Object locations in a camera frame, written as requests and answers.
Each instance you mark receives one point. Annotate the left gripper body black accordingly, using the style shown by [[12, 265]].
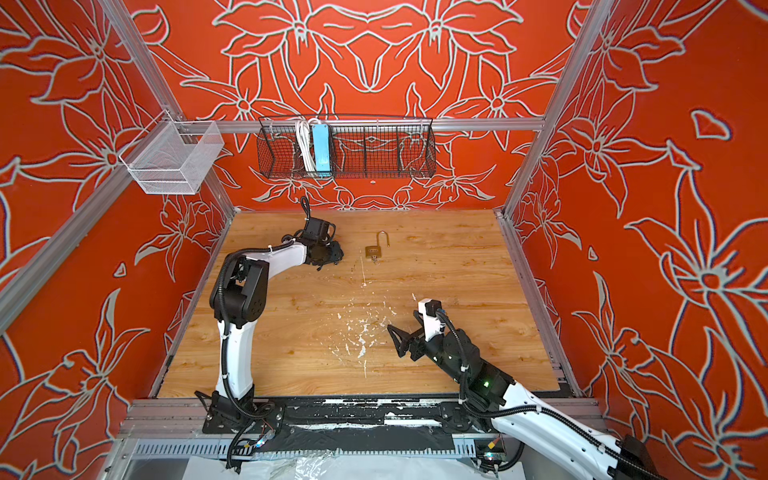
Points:
[[328, 253]]

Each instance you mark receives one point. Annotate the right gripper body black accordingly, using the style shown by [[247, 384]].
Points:
[[439, 352]]

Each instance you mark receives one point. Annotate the large brass padlock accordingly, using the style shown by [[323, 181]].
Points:
[[374, 252]]

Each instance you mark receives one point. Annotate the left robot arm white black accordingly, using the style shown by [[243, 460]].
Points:
[[238, 300]]

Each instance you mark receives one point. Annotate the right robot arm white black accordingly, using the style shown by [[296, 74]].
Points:
[[494, 399]]

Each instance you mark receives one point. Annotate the blue white box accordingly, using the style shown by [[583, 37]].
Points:
[[321, 142]]

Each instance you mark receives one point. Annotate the clear plastic bin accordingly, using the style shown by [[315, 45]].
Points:
[[175, 157]]

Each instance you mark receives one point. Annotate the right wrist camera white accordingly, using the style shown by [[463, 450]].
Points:
[[428, 310]]

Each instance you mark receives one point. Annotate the black wire basket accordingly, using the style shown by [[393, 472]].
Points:
[[361, 147]]

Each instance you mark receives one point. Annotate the aluminium frame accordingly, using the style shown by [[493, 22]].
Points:
[[74, 105]]

